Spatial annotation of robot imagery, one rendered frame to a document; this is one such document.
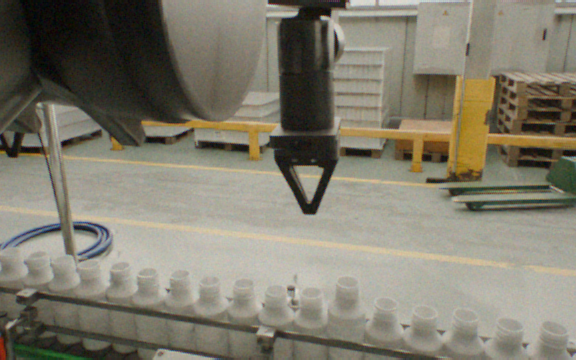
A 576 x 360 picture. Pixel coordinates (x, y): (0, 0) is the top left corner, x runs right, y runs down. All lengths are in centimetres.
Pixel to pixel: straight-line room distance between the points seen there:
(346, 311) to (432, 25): 673
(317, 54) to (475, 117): 474
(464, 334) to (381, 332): 12
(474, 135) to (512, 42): 248
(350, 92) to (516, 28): 258
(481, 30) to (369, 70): 142
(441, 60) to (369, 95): 168
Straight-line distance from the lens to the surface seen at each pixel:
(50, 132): 154
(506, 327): 79
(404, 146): 607
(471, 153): 525
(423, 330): 75
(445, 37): 733
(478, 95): 515
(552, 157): 629
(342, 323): 75
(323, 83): 47
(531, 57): 748
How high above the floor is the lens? 157
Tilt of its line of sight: 18 degrees down
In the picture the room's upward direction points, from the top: straight up
